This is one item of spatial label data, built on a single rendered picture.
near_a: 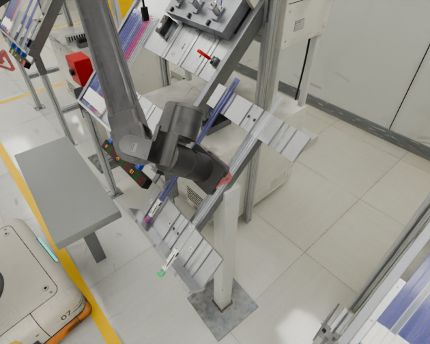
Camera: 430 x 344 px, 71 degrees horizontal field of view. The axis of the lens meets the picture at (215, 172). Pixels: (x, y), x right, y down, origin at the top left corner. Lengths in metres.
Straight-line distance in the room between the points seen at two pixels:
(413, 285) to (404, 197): 1.58
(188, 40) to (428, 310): 1.12
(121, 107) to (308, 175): 1.81
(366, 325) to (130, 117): 0.68
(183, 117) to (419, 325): 0.64
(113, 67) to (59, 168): 0.92
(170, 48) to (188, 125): 0.84
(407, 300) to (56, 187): 1.22
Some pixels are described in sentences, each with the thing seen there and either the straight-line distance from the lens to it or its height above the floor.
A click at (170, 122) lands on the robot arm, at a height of 1.18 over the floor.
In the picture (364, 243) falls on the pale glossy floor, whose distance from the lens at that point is 1.96.
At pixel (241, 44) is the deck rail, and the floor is 1.08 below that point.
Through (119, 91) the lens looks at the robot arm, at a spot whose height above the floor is 1.21.
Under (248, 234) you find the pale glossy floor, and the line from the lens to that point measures 1.81.
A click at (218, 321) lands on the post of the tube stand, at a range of 1.56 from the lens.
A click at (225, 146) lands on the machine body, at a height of 0.62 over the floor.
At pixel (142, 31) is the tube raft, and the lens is 1.50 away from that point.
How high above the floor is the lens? 1.47
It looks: 43 degrees down
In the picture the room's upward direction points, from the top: straight up
